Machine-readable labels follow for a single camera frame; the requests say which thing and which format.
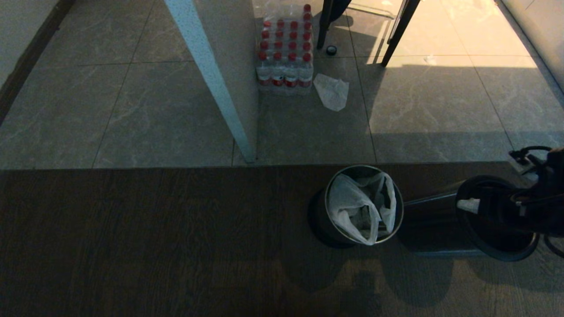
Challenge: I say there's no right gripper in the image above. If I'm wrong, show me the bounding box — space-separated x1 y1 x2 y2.
456 188 519 232

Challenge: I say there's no tall bin with black rim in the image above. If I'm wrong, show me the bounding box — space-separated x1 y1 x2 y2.
404 175 541 263

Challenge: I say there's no white trash bag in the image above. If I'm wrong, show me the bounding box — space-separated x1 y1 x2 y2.
328 172 397 246

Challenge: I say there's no round steel trash bin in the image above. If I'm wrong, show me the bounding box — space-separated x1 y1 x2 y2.
308 165 404 248

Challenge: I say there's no crumpled white plastic bag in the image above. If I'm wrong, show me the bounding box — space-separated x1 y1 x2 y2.
313 73 349 112

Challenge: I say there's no black metal leg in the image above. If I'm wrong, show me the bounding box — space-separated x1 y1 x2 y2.
381 0 421 67
316 0 353 50

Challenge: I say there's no shrink-wrapped red-capped bottle pack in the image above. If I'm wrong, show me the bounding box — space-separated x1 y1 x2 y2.
256 4 314 96

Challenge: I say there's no black cable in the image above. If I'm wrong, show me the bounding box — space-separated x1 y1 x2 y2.
508 146 552 167

